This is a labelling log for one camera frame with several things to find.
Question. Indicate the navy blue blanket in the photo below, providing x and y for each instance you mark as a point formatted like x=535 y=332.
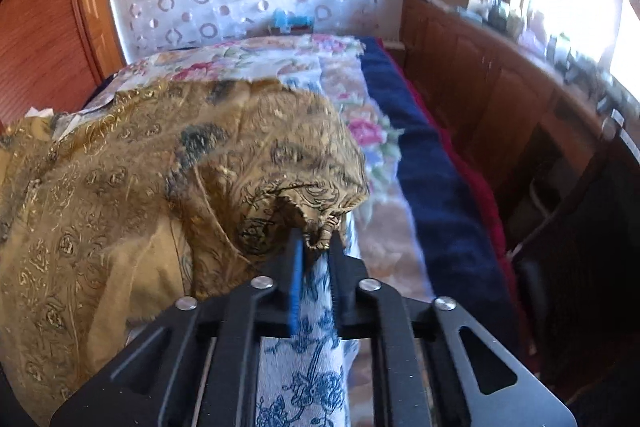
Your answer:
x=440 y=207

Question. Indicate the row of small clutter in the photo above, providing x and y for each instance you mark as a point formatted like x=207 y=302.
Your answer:
x=500 y=12

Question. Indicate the blue box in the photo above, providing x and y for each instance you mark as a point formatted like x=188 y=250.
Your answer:
x=290 y=23

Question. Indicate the white blue floral bed sheet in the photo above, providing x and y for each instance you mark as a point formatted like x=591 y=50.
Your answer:
x=310 y=357

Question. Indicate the pink floral fleece blanket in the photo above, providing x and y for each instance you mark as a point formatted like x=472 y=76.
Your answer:
x=380 y=227

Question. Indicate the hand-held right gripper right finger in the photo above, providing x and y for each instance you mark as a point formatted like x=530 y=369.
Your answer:
x=336 y=277

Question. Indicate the wooden sideboard cabinet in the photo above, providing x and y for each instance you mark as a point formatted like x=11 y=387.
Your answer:
x=475 y=82

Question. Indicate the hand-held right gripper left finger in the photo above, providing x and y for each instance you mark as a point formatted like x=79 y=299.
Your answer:
x=296 y=287

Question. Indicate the gold patterned garment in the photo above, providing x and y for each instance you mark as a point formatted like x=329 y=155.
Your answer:
x=150 y=182

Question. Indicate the black chair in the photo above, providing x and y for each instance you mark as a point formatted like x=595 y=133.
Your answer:
x=590 y=257

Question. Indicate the red blanket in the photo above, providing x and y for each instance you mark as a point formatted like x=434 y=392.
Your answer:
x=492 y=217

